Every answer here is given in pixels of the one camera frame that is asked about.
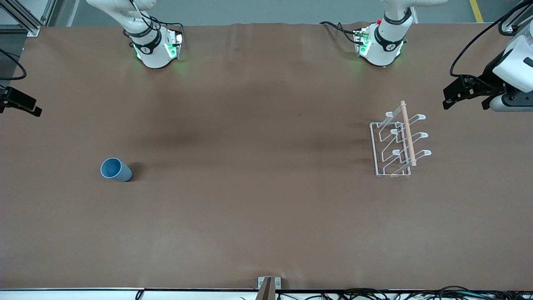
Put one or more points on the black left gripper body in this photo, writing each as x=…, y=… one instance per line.
x=489, y=77

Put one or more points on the blue plastic cup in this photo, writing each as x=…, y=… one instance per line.
x=123, y=173

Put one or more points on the brown table cover sheet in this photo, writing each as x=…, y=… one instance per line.
x=266, y=208

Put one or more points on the aluminium frame profile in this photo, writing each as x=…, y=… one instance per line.
x=506, y=27
x=25, y=23

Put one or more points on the metal table edge bracket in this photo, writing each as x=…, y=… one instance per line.
x=278, y=283

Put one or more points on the brown camera post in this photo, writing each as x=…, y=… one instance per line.
x=266, y=291

